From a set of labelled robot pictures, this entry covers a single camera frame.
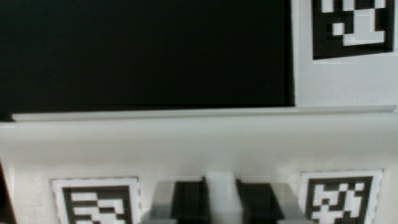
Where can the large white cabinet body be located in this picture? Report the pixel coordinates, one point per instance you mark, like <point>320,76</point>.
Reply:
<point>267,143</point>

